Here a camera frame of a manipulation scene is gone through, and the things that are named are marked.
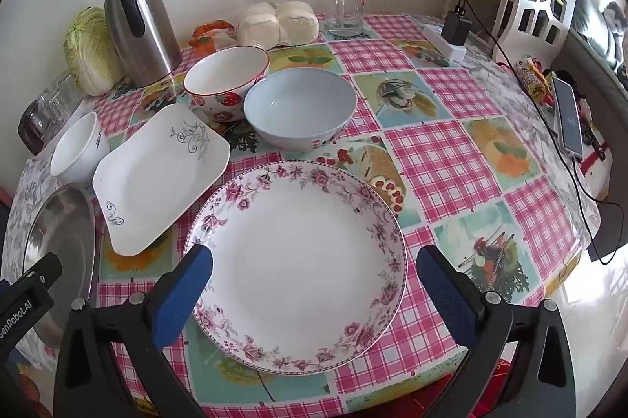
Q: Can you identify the black phone cable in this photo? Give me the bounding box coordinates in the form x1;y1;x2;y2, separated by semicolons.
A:
466;13;616;266

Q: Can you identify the napa cabbage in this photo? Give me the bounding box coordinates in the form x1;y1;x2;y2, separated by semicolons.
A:
64;6;124;97

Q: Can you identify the white rectangular plate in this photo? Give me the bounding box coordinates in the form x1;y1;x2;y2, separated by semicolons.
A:
92;103;231;257

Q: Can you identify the orange and white snack packet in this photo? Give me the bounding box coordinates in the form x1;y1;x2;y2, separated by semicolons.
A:
189;33;237;54

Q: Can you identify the pink checked tablecloth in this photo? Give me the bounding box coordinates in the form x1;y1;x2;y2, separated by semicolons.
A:
7;13;602;418

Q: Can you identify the yellow candy packet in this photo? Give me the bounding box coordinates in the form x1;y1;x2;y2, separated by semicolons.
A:
513;57;555;105

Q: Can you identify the stainless steel thermos jug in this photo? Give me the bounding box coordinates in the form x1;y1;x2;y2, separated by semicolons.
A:
100;0;183;89

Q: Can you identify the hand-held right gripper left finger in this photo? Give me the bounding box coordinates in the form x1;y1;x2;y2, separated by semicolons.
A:
53;244;214;418

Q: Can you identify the bag of white steamed buns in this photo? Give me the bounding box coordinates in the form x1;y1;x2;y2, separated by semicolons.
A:
238;1;319;51

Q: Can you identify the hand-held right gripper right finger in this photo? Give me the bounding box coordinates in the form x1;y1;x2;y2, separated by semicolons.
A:
416;245;577;418

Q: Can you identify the grey sofa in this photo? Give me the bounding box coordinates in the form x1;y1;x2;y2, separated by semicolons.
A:
564;0;628;85

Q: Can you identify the light blue bowl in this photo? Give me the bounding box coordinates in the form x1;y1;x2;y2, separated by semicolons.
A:
244;69;357;154

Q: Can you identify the round pink floral plate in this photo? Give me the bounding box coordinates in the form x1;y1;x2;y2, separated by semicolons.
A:
184;160;408;376

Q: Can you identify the smartphone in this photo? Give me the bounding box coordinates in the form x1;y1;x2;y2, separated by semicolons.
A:
553;77;584;159

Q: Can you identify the clear glass mug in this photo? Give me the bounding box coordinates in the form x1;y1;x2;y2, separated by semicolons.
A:
324;0;368;38

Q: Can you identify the black charger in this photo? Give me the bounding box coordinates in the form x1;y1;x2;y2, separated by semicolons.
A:
442;0;473;47

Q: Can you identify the red-rimmed strawberry bowl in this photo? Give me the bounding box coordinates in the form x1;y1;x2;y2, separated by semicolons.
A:
183;46;271;124

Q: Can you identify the cluster of clear glass cups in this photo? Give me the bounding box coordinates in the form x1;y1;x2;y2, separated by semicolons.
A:
29;72;84;139

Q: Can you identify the round steel basin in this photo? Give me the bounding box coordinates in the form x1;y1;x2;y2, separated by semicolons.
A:
22;183;99;350

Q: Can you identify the white power strip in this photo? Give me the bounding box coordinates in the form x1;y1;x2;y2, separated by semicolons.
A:
423;24;467;64

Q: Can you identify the white plastic cup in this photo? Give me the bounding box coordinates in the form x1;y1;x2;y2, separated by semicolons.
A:
50;111;111;189

